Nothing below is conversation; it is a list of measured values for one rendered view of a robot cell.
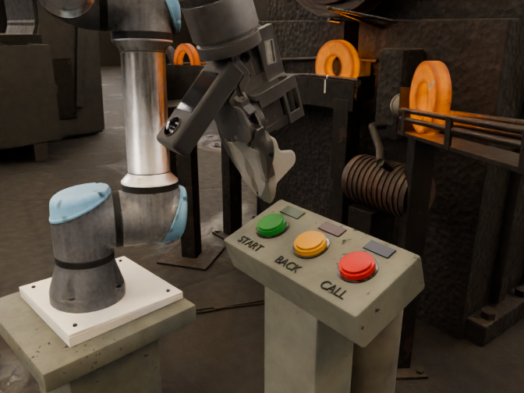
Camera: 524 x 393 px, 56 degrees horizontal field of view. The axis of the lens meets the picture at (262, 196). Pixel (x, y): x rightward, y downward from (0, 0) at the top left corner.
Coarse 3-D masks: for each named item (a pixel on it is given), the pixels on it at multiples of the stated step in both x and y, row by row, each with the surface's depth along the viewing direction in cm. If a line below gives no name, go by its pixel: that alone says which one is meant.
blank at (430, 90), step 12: (420, 72) 108; (432, 72) 102; (444, 72) 101; (420, 84) 109; (432, 84) 102; (444, 84) 100; (420, 96) 111; (432, 96) 102; (444, 96) 100; (420, 108) 110; (432, 108) 102; (444, 108) 101; (432, 120) 102; (420, 132) 108; (432, 132) 106
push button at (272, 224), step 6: (264, 216) 67; (270, 216) 66; (276, 216) 66; (282, 216) 66; (258, 222) 66; (264, 222) 66; (270, 222) 65; (276, 222) 65; (282, 222) 65; (258, 228) 65; (264, 228) 64; (270, 228) 64; (276, 228) 64; (282, 228) 64; (264, 234) 64; (270, 234) 64
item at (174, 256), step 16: (176, 80) 183; (192, 80) 181; (176, 96) 185; (176, 160) 179; (192, 160) 178; (192, 176) 179; (192, 192) 181; (192, 208) 183; (192, 224) 185; (192, 240) 188; (176, 256) 192; (192, 256) 190; (208, 256) 192
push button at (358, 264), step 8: (352, 256) 55; (360, 256) 55; (368, 256) 54; (344, 264) 54; (352, 264) 54; (360, 264) 54; (368, 264) 53; (344, 272) 54; (352, 272) 53; (360, 272) 53; (368, 272) 53
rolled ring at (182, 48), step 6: (180, 48) 216; (186, 48) 212; (192, 48) 211; (174, 54) 221; (180, 54) 219; (192, 54) 210; (174, 60) 222; (180, 60) 222; (192, 60) 210; (198, 60) 211
